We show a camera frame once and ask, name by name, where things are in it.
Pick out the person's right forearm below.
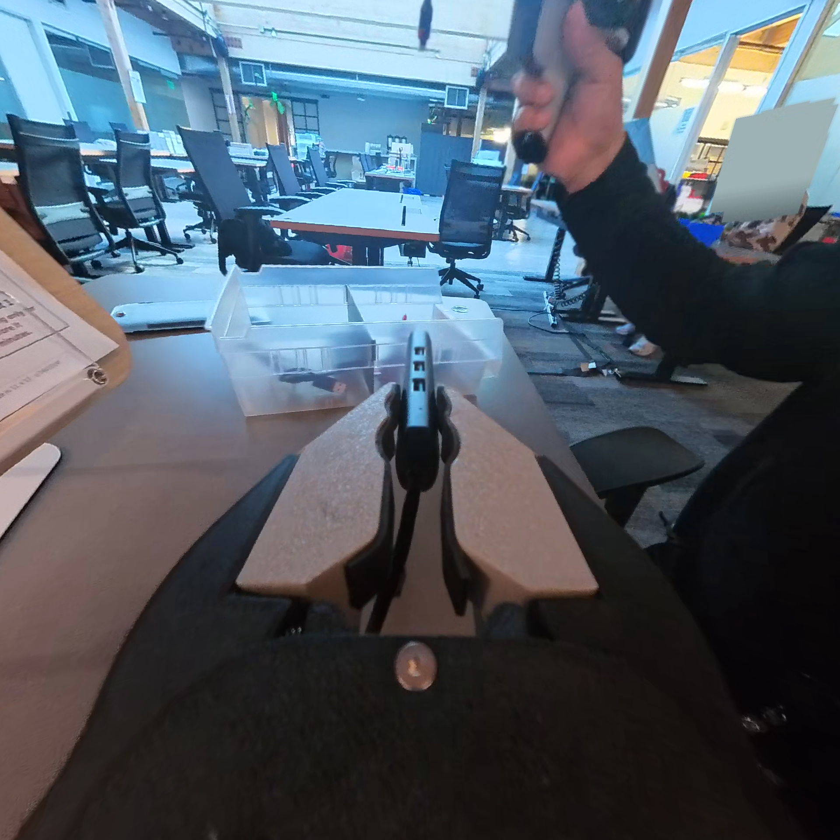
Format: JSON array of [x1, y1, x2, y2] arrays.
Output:
[[558, 134, 840, 385]]

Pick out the person's legs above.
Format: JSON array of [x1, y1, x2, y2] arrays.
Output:
[[650, 381, 840, 788]]

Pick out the black desk leg frame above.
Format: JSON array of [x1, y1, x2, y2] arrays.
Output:
[[525, 226, 611, 322]]

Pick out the white stand base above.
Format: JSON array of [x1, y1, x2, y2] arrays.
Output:
[[0, 443, 61, 539]]

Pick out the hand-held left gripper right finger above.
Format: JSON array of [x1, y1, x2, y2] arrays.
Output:
[[436, 386, 599, 616]]

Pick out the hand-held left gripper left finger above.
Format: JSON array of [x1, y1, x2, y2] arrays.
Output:
[[235, 385, 403, 609]]

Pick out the translucent plastic bin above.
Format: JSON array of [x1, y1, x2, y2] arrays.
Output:
[[209, 266, 505, 417]]

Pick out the printed instruction sheet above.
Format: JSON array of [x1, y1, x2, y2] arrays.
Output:
[[0, 249, 119, 421]]

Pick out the person's right hand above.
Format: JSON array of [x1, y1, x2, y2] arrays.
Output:
[[511, 5, 629, 194]]

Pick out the white desk orange edge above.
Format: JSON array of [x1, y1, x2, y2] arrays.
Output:
[[270, 189, 447, 263]]

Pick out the black office chair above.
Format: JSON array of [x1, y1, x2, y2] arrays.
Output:
[[177, 125, 329, 273], [430, 159, 508, 299], [113, 128, 193, 271], [7, 113, 120, 277], [266, 143, 332, 198]]

